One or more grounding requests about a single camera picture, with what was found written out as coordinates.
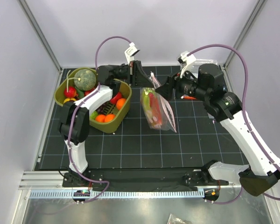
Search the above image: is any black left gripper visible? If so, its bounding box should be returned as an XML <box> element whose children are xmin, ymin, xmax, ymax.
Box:
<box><xmin>112</xmin><ymin>61</ymin><xmax>154</xmax><ymax>88</ymax></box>

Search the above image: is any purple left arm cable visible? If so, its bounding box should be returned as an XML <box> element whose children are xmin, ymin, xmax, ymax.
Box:
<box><xmin>67</xmin><ymin>35</ymin><xmax>134</xmax><ymax>204</ymax></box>

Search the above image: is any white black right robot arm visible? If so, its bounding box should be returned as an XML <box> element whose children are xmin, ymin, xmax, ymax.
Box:
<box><xmin>156</xmin><ymin>63</ymin><xmax>280</xmax><ymax>196</ymax></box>

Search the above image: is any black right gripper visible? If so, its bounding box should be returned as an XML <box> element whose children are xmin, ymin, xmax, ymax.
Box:
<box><xmin>155</xmin><ymin>65</ymin><xmax>210</xmax><ymax>102</ymax></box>

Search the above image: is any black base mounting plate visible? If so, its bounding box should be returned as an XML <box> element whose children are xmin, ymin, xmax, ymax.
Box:
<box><xmin>62</xmin><ymin>167</ymin><xmax>229</xmax><ymax>190</ymax></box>

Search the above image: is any toy watermelon slice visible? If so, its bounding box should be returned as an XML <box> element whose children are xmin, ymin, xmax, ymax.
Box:
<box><xmin>148</xmin><ymin>93</ymin><xmax>163</xmax><ymax>129</ymax></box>

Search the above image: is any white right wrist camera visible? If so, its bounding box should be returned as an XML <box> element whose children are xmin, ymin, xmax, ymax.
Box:
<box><xmin>177</xmin><ymin>51</ymin><xmax>196</xmax><ymax>78</ymax></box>

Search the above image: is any red toy strawberry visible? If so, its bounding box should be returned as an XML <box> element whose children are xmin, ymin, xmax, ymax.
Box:
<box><xmin>63</xmin><ymin>86</ymin><xmax>77</xmax><ymax>98</ymax></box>

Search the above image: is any orange toy fruit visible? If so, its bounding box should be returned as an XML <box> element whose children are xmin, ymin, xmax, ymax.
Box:
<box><xmin>116</xmin><ymin>98</ymin><xmax>126</xmax><ymax>110</ymax></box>
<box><xmin>95</xmin><ymin>114</ymin><xmax>106</xmax><ymax>123</ymax></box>
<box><xmin>104</xmin><ymin>114</ymin><xmax>116</xmax><ymax>123</ymax></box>

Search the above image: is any crumpled clear plastic bag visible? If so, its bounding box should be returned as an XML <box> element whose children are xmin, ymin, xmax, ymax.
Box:
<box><xmin>167</xmin><ymin>214</ymin><xmax>192</xmax><ymax>224</ymax></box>

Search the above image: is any green celery stalk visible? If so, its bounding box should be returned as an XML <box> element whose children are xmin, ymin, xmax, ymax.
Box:
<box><xmin>141</xmin><ymin>88</ymin><xmax>154</xmax><ymax>129</ymax></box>

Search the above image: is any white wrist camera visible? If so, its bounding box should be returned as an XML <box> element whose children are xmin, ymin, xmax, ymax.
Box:
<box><xmin>125</xmin><ymin>43</ymin><xmax>140</xmax><ymax>64</ymax></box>
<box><xmin>177</xmin><ymin>51</ymin><xmax>196</xmax><ymax>78</ymax></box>

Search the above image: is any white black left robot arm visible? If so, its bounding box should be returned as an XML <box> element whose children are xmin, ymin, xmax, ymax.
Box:
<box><xmin>58</xmin><ymin>60</ymin><xmax>152</xmax><ymax>187</ymax></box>

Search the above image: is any aluminium slotted rail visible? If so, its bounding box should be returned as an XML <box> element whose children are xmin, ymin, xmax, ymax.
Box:
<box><xmin>29</xmin><ymin>189</ymin><xmax>204</xmax><ymax>200</ymax></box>

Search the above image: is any clear bag orange zipper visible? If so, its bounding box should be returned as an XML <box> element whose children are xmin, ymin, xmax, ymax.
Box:
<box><xmin>181</xmin><ymin>95</ymin><xmax>196</xmax><ymax>100</ymax></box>

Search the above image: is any light green custard apple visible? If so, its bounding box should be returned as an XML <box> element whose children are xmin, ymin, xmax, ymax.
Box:
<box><xmin>90</xmin><ymin>111</ymin><xmax>99</xmax><ymax>120</ymax></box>

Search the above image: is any olive green plastic bin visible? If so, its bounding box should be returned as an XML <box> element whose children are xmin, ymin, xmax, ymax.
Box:
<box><xmin>55</xmin><ymin>68</ymin><xmax>132</xmax><ymax>135</ymax></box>

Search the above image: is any black grid cutting mat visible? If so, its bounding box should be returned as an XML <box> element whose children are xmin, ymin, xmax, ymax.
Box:
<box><xmin>35</xmin><ymin>65</ymin><xmax>245</xmax><ymax>169</ymax></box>

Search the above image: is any green toy melon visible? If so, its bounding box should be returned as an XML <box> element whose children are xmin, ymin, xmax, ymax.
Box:
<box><xmin>74</xmin><ymin>69</ymin><xmax>97</xmax><ymax>91</ymax></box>

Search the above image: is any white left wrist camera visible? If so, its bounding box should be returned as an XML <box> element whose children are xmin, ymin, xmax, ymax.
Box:
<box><xmin>125</xmin><ymin>43</ymin><xmax>140</xmax><ymax>64</ymax></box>

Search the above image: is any clear polka-dot pink zip bag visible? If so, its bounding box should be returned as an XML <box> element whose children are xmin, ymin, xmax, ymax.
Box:
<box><xmin>140</xmin><ymin>72</ymin><xmax>176</xmax><ymax>133</ymax></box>

